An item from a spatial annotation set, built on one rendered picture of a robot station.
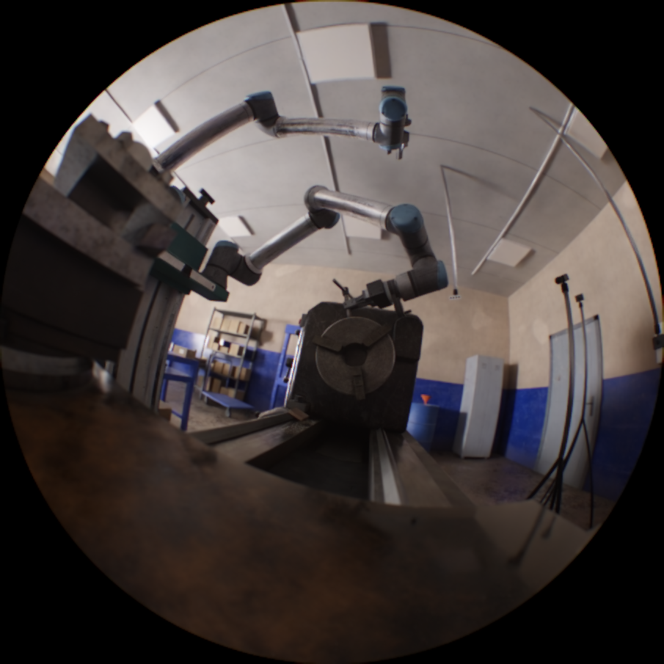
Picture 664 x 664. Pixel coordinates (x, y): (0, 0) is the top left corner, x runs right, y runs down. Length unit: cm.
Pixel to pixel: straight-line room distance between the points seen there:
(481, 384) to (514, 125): 374
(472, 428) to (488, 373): 99
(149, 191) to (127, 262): 7
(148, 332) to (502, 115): 321
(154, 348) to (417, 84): 280
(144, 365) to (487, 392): 439
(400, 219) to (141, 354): 128
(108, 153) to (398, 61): 231
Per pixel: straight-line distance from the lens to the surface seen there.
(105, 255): 23
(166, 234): 23
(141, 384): 132
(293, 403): 88
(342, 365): 68
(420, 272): 70
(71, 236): 23
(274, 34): 260
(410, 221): 65
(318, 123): 103
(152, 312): 128
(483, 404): 420
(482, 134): 270
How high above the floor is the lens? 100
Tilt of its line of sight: 13 degrees up
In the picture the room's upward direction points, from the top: 12 degrees clockwise
